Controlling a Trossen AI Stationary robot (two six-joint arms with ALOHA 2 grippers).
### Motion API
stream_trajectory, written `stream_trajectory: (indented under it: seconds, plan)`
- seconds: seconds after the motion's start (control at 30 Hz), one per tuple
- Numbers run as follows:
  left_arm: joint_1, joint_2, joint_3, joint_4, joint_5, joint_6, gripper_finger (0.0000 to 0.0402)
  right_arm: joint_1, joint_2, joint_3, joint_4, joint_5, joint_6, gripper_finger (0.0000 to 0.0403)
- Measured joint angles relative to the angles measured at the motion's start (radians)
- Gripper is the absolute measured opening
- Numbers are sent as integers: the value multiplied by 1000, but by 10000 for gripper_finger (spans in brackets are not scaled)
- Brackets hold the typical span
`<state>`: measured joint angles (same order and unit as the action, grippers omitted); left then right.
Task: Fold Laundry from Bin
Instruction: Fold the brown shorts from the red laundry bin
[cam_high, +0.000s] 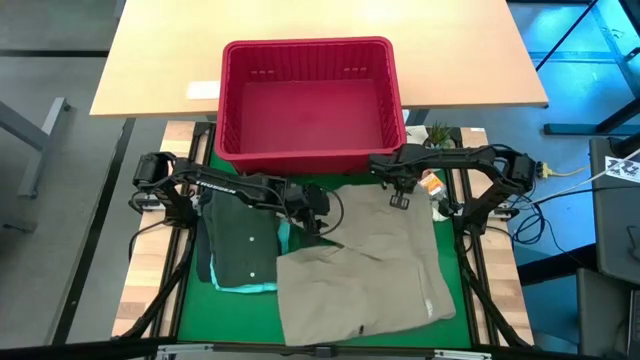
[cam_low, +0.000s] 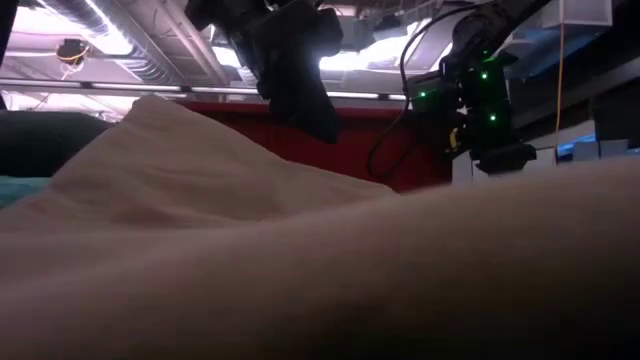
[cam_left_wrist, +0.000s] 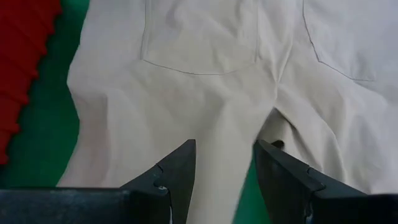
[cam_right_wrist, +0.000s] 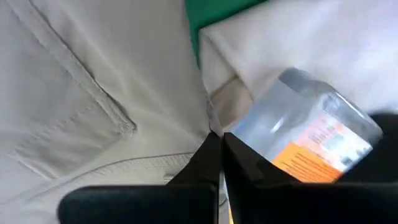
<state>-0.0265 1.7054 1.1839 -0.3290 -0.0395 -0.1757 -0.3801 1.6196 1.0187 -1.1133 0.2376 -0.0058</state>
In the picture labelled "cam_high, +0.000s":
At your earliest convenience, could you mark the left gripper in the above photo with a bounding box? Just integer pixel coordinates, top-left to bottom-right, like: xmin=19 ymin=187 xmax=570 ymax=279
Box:
xmin=277 ymin=181 xmax=333 ymax=247

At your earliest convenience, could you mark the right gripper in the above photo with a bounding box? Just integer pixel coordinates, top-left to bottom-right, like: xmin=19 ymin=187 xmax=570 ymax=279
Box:
xmin=368 ymin=144 xmax=427 ymax=211

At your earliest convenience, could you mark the light blue garment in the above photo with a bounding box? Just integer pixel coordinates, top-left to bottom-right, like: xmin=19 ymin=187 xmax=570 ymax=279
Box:
xmin=209 ymin=219 xmax=292 ymax=295

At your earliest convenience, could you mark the dark green garment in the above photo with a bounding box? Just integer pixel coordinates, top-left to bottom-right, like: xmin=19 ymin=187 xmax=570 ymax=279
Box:
xmin=201 ymin=188 xmax=284 ymax=289

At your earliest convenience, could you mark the beige garment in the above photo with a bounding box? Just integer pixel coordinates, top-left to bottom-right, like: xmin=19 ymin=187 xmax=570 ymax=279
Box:
xmin=275 ymin=182 xmax=458 ymax=348

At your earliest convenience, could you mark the black garment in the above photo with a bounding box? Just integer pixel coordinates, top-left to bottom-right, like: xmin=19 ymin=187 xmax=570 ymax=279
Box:
xmin=195 ymin=197 xmax=215 ymax=284

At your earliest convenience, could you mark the red plastic laundry bin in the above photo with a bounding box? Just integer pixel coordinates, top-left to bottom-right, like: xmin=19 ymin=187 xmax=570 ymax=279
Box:
xmin=214 ymin=35 xmax=408 ymax=176

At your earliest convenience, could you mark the small potted succulent plant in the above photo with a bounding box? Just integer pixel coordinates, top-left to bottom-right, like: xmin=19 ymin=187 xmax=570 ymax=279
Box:
xmin=424 ymin=121 xmax=457 ymax=150

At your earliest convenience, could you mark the light wooden desk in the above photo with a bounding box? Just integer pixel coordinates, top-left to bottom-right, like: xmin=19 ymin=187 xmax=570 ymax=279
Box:
xmin=89 ymin=0 xmax=550 ymax=119

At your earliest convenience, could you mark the yellow power plug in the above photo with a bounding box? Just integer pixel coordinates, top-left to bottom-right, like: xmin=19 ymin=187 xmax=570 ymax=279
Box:
xmin=535 ymin=160 xmax=591 ymax=180

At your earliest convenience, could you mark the white paper label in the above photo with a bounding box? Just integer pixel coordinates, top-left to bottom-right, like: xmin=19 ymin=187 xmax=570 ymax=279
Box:
xmin=185 ymin=80 xmax=221 ymax=100

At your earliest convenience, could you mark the black metal desk leg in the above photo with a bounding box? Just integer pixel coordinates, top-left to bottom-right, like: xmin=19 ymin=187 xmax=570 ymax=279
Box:
xmin=543 ymin=97 xmax=640 ymax=136

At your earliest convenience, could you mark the black equipment case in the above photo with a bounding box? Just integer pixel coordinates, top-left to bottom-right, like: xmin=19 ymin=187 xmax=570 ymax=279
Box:
xmin=575 ymin=267 xmax=640 ymax=359
xmin=589 ymin=135 xmax=640 ymax=286

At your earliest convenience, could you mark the white printed marker sheet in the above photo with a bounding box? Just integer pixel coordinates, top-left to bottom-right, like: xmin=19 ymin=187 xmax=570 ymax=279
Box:
xmin=603 ymin=155 xmax=640 ymax=182

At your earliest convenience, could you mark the grey metal desk leg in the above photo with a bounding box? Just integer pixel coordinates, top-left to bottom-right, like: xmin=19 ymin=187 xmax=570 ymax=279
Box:
xmin=0 ymin=97 xmax=72 ymax=199

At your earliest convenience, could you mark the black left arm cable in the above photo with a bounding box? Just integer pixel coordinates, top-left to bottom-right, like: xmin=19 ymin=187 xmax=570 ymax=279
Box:
xmin=314 ymin=187 xmax=346 ymax=237

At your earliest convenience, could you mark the black metal table frame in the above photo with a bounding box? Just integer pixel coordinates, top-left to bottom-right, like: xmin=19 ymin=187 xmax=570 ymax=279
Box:
xmin=112 ymin=120 xmax=534 ymax=360

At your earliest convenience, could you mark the white floor cable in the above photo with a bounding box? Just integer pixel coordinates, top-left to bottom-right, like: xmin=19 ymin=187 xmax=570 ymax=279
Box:
xmin=532 ymin=149 xmax=640 ymax=204

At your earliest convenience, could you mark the black floor cable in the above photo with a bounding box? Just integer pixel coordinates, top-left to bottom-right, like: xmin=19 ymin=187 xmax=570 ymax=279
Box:
xmin=509 ymin=184 xmax=640 ymax=246

